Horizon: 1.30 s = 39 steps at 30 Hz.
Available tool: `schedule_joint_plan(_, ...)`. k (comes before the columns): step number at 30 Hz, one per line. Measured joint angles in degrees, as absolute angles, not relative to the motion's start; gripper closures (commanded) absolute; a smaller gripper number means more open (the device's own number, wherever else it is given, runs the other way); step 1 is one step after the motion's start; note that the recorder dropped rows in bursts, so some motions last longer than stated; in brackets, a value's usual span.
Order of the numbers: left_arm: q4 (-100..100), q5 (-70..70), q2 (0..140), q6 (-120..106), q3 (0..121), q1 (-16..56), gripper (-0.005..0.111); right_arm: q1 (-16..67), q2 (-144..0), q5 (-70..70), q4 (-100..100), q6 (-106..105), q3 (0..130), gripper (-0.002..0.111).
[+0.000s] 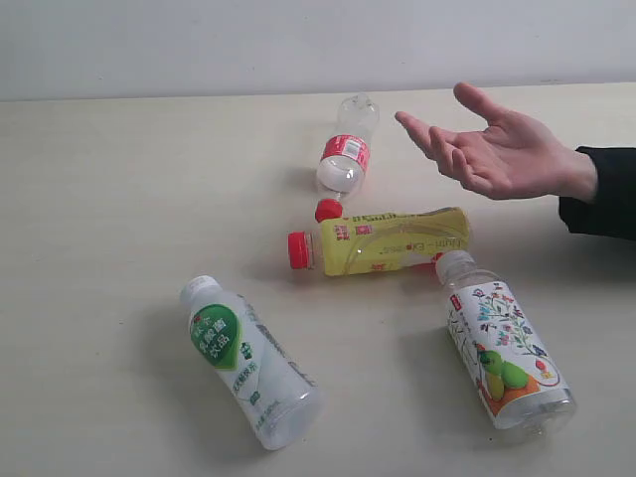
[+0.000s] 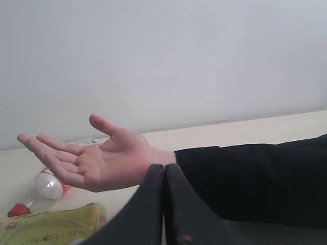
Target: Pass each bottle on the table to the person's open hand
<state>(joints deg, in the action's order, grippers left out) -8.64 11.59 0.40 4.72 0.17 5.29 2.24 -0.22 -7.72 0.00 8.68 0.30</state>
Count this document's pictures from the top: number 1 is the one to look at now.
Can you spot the person's open hand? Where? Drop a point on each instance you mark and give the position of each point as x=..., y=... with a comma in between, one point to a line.
x=515, y=157

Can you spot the yellow label bottle red cap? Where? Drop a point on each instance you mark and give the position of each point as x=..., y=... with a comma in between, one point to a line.
x=378, y=243

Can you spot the floral label clear bottle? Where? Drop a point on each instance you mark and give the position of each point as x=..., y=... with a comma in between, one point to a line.
x=522, y=390

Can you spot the green label white bottle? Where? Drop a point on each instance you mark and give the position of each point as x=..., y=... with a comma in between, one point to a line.
x=279, y=401

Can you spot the clear bottle red label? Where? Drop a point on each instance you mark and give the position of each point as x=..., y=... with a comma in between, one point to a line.
x=344, y=163

